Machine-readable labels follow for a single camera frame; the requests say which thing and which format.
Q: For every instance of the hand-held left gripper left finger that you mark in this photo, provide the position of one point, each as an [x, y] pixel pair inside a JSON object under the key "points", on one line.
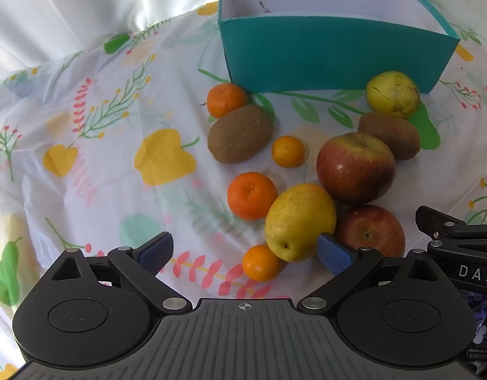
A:
{"points": [[156, 251]]}

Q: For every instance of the large red apple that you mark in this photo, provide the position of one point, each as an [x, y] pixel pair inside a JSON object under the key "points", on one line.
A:
{"points": [[355, 168]]}

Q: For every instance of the white curtain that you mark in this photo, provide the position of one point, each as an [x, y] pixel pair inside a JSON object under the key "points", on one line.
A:
{"points": [[49, 8]]}

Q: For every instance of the yellow-green lemon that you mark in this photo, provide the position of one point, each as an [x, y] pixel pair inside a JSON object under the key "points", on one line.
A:
{"points": [[392, 94]]}

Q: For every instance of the fruit-print white tablecloth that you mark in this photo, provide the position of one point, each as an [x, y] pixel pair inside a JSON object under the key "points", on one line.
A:
{"points": [[109, 190]]}

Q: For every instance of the orange mandarin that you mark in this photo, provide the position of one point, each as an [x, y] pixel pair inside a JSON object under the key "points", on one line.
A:
{"points": [[252, 196], [227, 100]]}

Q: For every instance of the teal cardboard box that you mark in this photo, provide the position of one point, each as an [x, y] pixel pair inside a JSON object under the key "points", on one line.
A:
{"points": [[330, 53]]}

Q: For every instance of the brown kiwi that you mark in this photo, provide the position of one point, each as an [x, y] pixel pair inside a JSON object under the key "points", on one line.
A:
{"points": [[240, 133], [392, 136]]}

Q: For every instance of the yellow pear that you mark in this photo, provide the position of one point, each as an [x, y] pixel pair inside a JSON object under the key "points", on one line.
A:
{"points": [[300, 221]]}

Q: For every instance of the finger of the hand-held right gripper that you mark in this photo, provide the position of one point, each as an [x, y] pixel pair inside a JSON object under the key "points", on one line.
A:
{"points": [[445, 221]]}

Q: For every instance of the dark red apple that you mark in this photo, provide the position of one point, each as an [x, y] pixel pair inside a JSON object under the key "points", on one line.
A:
{"points": [[376, 229]]}

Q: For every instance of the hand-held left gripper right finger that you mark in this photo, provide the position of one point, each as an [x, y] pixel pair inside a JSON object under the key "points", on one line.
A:
{"points": [[334, 254]]}

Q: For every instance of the dark floral cloth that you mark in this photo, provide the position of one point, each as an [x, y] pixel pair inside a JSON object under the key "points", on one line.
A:
{"points": [[483, 324]]}

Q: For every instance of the small orange kumquat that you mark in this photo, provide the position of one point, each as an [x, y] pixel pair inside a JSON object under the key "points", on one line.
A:
{"points": [[262, 262], [288, 151]]}

